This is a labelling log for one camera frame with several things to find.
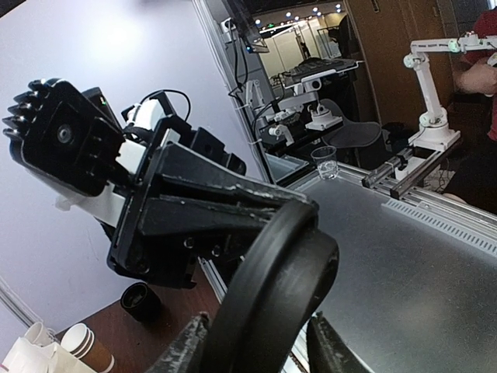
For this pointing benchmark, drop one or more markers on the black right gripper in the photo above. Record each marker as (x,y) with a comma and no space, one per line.
(192,200)

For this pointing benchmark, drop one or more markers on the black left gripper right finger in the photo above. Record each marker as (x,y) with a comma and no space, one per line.
(327,352)

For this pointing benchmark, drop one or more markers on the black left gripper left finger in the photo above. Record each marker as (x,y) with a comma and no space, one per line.
(184,354)

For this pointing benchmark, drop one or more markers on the stack of brown paper cups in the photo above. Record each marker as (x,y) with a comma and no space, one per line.
(80,341)

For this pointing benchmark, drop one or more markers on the small white background robot arm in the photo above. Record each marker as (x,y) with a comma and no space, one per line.
(431,97)

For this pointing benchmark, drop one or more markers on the stack of black lids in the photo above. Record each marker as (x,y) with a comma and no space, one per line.
(141,303)

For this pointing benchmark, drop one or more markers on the paper cakes bag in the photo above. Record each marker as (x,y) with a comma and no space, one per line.
(37,351)

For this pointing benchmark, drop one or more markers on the clear plastic cup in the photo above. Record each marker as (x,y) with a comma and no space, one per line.
(325,159)

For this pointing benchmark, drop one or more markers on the right aluminium frame post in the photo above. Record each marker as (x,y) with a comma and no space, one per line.
(233,63)

